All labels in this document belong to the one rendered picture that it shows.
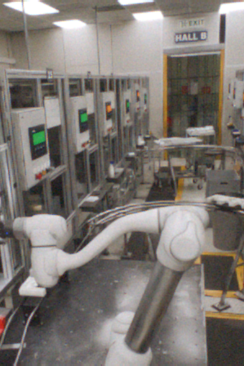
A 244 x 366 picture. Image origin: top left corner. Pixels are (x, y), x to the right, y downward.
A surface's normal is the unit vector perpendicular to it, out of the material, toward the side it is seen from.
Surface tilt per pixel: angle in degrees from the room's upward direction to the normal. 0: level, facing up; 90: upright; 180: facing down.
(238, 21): 90
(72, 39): 90
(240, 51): 90
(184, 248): 84
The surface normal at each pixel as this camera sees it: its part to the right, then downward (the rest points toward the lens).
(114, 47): -0.23, 0.30
